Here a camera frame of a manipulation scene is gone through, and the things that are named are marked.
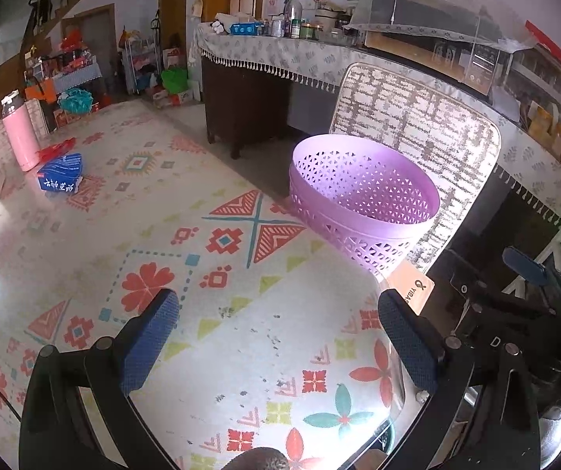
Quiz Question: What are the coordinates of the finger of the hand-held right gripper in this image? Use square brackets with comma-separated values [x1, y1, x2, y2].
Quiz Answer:
[385, 259, 487, 338]
[502, 246, 561, 299]

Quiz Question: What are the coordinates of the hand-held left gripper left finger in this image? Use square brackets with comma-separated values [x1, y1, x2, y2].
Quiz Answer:
[18, 288, 181, 470]

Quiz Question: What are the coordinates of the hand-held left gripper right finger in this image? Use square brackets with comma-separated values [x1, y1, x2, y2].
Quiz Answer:
[377, 290, 541, 470]

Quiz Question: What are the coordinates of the purple plastic basket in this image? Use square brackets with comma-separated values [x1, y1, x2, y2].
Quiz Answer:
[289, 133, 441, 277]

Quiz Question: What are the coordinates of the dark round object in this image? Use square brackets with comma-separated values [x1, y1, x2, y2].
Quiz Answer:
[222, 446, 291, 470]

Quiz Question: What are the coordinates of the blue and white packet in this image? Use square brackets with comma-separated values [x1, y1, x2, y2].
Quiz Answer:
[36, 153, 84, 193]

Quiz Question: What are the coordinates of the red crumpled wrapper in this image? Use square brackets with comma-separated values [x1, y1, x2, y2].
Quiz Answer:
[37, 138, 76, 163]

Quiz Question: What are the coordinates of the pink thermos bottle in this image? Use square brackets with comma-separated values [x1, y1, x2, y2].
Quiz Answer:
[0, 90, 41, 173]

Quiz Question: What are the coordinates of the dark wooden sideboard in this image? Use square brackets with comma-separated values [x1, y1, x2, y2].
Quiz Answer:
[201, 54, 293, 160]

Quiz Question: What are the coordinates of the teal bag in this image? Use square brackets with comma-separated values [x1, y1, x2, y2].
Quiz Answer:
[59, 88, 92, 113]

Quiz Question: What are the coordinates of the green bag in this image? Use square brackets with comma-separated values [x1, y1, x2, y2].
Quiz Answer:
[161, 67, 189, 94]

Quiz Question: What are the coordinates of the sideboard with lace cloth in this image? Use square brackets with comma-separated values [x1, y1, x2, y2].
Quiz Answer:
[196, 22, 561, 226]

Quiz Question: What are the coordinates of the orange bag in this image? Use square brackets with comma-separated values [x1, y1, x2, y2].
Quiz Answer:
[25, 83, 57, 103]

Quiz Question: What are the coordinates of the white storage rack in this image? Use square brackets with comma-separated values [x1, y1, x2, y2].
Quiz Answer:
[123, 34, 161, 96]

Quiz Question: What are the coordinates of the table with checkered cloth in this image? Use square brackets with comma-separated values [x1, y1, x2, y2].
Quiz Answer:
[23, 51, 102, 94]

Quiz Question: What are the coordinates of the clear plastic bottle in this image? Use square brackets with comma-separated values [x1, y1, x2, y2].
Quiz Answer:
[288, 0, 303, 37]

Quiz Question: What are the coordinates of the wooden door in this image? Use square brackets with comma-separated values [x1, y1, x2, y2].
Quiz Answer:
[62, 4, 116, 79]

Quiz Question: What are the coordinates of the white metal frame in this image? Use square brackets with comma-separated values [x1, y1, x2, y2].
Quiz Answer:
[501, 201, 561, 299]

